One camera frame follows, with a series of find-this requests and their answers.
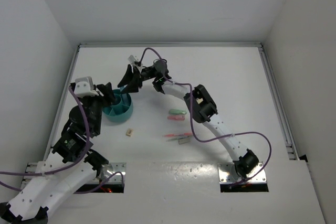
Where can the grey rectangular eraser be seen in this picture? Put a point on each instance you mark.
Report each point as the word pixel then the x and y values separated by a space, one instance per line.
pixel 184 141

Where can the red thin pen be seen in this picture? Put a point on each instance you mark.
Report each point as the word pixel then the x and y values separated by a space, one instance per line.
pixel 178 135

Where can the green highlighter marker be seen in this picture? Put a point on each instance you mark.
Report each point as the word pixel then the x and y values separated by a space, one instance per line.
pixel 177 112

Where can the small beige eraser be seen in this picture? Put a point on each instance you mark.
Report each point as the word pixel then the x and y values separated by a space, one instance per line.
pixel 129 132

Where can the metal base plate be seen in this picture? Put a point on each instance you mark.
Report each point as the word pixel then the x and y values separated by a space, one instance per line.
pixel 118 169
pixel 228 175

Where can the teal round organizer container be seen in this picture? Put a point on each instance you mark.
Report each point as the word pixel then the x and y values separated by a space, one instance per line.
pixel 122 110

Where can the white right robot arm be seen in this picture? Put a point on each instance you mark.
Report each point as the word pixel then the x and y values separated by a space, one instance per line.
pixel 201 106

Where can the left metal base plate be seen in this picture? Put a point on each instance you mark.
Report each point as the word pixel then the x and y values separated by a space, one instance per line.
pixel 118 169

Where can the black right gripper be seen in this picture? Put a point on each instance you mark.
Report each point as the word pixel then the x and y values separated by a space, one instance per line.
pixel 133 83

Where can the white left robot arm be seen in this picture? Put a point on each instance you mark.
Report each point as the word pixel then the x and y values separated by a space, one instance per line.
pixel 71 162

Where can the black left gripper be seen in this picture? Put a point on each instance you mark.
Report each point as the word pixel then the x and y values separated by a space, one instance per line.
pixel 107 89

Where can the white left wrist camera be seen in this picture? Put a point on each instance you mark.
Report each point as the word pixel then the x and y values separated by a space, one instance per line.
pixel 84 87

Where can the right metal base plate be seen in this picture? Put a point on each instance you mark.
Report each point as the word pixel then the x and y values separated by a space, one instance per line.
pixel 228 175

